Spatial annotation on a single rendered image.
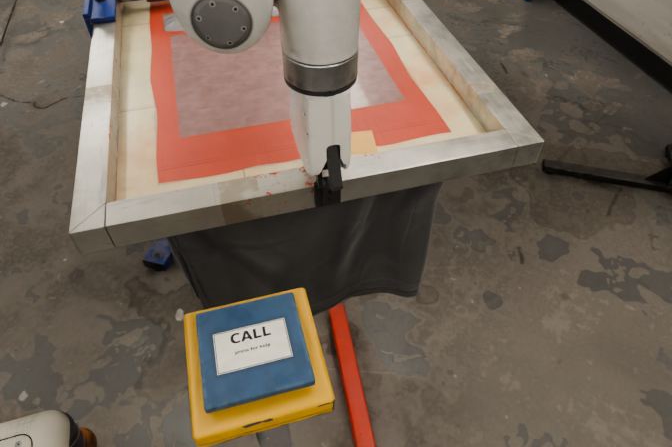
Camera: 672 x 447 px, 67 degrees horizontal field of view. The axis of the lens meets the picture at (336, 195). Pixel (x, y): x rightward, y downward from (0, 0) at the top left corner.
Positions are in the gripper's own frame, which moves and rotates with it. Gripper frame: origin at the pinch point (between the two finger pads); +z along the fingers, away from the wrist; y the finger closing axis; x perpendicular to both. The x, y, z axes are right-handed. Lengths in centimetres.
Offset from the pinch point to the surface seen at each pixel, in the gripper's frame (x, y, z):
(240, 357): -13.0, 20.1, 0.9
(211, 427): -16.5, 25.0, 2.6
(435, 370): 35, -12, 98
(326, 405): -6.2, 25.6, 3.1
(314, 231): 0.3, -7.7, 19.0
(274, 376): -10.3, 22.7, 0.9
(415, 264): 19.4, -7.3, 34.2
